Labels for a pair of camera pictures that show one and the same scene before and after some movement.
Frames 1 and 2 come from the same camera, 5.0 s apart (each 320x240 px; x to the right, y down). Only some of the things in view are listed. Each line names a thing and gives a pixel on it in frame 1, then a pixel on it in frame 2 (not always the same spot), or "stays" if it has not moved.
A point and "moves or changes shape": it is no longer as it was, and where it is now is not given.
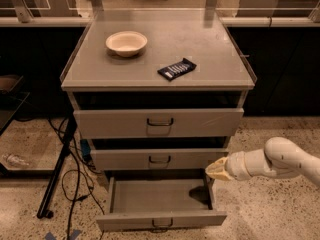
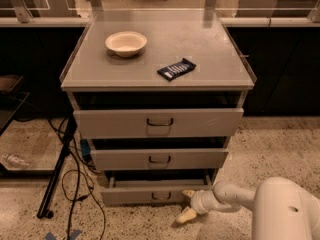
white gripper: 236,166 -> 200,202
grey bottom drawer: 159,200 moves or changes shape
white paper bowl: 126,43 stays
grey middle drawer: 155,158 stays
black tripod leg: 44,212 stays
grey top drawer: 156,123 stays
